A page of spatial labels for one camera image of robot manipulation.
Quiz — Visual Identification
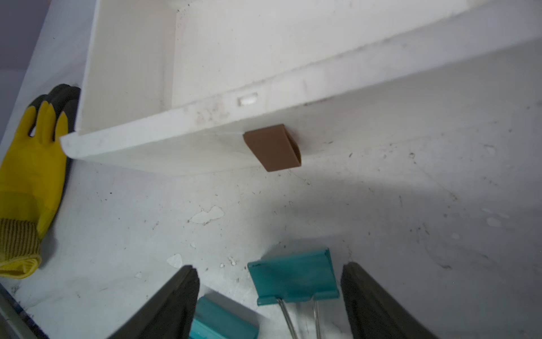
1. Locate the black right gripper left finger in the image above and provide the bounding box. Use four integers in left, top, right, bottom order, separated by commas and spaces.
110, 265, 200, 338

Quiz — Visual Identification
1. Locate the teal binder clip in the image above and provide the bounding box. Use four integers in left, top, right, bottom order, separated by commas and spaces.
189, 297, 259, 339
247, 248, 340, 339

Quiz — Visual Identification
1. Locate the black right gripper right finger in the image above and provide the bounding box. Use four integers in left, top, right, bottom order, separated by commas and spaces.
341, 262, 436, 338

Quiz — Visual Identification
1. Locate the yellow rubber glove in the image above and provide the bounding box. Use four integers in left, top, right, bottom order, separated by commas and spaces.
1, 84, 80, 279

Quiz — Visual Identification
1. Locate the white three-drawer cabinet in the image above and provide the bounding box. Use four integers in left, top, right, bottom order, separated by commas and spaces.
62, 1, 541, 175

